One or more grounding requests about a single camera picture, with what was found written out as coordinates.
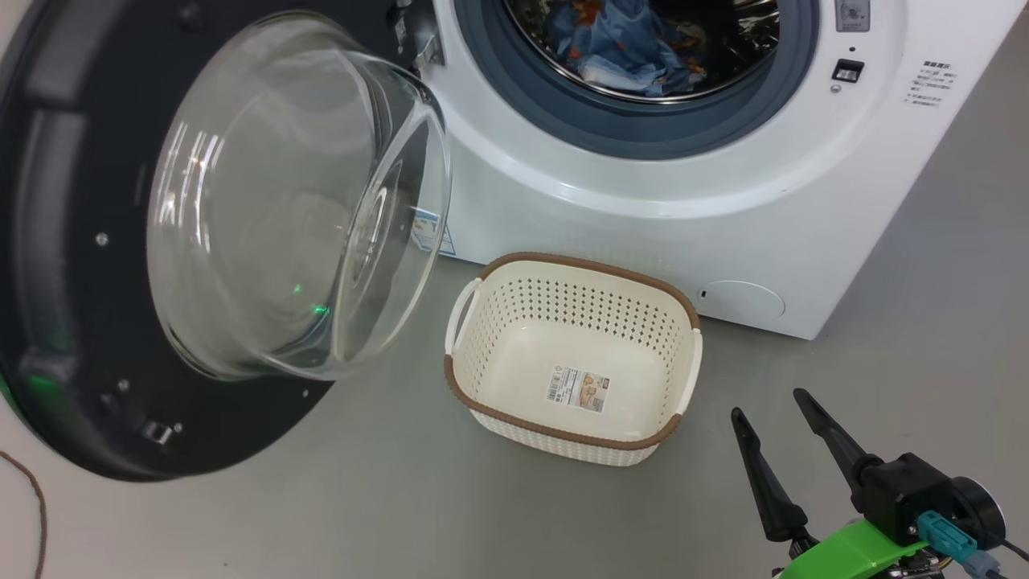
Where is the blue garment pale lining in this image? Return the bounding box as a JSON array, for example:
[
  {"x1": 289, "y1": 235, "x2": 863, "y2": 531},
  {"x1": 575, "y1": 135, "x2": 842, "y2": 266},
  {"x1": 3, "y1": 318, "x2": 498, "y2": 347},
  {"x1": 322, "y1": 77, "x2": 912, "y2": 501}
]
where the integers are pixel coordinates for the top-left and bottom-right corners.
[{"x1": 575, "y1": 24, "x2": 707, "y2": 97}]

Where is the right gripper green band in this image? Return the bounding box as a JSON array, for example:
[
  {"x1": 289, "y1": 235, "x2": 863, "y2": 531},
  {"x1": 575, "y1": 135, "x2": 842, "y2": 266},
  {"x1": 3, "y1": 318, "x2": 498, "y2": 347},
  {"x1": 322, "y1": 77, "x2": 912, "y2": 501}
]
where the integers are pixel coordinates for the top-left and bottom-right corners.
[{"x1": 730, "y1": 388, "x2": 948, "y2": 579}]

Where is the product sticker inside basket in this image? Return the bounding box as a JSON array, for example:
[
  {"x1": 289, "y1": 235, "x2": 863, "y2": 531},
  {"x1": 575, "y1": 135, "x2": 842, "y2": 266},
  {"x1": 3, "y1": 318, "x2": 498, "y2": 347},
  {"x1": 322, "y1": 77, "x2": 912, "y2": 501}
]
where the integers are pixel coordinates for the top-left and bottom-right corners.
[{"x1": 547, "y1": 366, "x2": 612, "y2": 413}]

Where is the energy label sticker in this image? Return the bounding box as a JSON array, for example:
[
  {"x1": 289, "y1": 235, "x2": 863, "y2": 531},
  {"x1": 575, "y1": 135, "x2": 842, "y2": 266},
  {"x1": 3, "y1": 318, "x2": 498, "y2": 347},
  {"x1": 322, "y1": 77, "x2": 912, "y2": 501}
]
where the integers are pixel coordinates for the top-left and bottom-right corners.
[{"x1": 412, "y1": 207, "x2": 456, "y2": 258}]

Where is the round filter cover panel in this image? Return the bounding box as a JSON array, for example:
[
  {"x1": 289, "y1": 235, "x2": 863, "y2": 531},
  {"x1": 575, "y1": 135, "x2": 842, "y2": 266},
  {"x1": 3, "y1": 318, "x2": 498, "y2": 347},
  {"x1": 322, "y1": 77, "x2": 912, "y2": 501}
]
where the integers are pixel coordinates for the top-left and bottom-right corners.
[{"x1": 698, "y1": 280, "x2": 786, "y2": 321}]

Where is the thin brown cable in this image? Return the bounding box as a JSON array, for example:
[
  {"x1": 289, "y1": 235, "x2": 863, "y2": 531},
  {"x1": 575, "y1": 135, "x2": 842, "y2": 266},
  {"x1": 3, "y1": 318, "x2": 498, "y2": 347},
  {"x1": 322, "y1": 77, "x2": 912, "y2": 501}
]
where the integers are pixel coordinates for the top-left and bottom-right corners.
[{"x1": 0, "y1": 450, "x2": 49, "y2": 579}]

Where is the black washing machine door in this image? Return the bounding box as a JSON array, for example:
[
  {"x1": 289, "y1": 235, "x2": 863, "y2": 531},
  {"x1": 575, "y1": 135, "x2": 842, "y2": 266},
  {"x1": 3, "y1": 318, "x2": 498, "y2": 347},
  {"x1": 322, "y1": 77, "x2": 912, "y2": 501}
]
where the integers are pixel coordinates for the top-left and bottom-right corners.
[{"x1": 0, "y1": 0, "x2": 453, "y2": 483}]

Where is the cream laundry basket brown rim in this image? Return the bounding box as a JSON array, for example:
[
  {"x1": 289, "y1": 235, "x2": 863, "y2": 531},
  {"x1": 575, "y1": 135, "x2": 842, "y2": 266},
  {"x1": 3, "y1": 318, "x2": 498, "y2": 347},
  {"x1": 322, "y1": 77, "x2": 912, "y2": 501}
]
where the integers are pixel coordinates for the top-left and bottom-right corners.
[{"x1": 445, "y1": 252, "x2": 704, "y2": 467}]

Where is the teal right camera connector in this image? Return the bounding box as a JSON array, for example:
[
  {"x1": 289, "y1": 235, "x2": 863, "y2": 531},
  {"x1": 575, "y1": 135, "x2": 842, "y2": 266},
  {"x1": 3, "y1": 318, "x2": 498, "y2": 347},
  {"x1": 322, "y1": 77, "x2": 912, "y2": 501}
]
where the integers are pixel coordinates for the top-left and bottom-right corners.
[{"x1": 916, "y1": 511, "x2": 1002, "y2": 579}]

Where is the white front-load washing machine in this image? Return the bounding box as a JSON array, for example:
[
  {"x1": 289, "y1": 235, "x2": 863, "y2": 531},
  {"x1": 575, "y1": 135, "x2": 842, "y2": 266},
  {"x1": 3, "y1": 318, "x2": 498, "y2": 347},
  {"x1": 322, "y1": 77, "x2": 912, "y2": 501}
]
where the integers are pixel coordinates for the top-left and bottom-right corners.
[{"x1": 394, "y1": 0, "x2": 1029, "y2": 340}]

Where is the grey square machine sticker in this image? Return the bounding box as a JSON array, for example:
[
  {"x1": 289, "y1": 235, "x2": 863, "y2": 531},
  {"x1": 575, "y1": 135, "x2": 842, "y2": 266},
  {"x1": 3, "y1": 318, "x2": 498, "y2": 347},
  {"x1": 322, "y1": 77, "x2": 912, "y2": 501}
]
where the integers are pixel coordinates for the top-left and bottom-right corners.
[{"x1": 834, "y1": 0, "x2": 871, "y2": 33}]

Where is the metal door hinge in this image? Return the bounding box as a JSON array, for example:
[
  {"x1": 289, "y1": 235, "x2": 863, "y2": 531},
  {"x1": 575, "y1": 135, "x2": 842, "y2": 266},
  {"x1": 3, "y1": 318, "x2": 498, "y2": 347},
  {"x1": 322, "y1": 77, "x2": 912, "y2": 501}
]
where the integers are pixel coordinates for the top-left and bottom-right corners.
[{"x1": 394, "y1": 0, "x2": 447, "y2": 72}]

